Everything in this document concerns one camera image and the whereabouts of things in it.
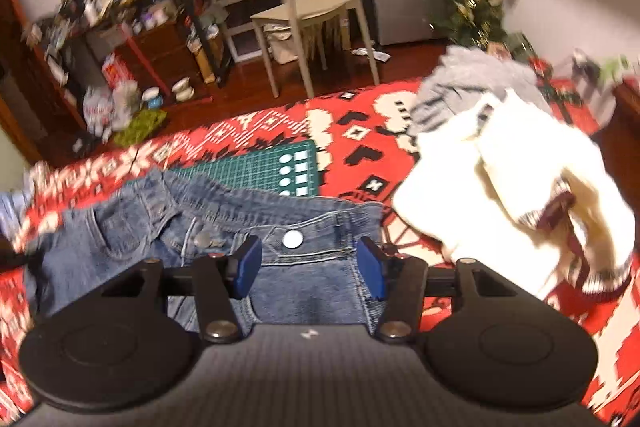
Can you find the green perforated tray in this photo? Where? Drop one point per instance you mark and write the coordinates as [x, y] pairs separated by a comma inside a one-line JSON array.
[[140, 127]]

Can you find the grey garment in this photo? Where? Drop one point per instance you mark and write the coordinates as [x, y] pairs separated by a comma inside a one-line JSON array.
[[475, 72]]

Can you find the red and white carton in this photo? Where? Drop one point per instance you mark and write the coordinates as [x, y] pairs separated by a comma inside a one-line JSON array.
[[117, 71]]

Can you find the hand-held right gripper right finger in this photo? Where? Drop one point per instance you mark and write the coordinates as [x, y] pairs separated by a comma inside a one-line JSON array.
[[372, 267]]

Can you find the blue denim jeans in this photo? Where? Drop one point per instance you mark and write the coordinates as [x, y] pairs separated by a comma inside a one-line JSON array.
[[310, 297]]

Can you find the wooden drawer cabinet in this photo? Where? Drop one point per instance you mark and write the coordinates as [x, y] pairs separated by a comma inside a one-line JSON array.
[[160, 57]]

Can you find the red gift box with ribbon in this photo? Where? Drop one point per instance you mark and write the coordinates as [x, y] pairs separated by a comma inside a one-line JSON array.
[[567, 104]]

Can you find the green cutting mat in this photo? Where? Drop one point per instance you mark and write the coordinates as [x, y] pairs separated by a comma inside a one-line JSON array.
[[250, 172]]

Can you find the white bowl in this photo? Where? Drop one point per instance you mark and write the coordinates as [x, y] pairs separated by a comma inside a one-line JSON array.
[[151, 98], [182, 89]]

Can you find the wooden nightstand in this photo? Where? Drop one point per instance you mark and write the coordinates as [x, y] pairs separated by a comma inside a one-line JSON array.
[[625, 132]]

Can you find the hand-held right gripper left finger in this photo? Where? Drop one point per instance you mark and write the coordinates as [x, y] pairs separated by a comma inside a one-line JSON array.
[[248, 264]]

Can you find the red patterned blanket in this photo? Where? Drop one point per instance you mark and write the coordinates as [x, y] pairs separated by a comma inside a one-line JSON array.
[[360, 157]]

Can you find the cream knit sweater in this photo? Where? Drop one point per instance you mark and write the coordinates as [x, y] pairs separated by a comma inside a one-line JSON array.
[[475, 187]]

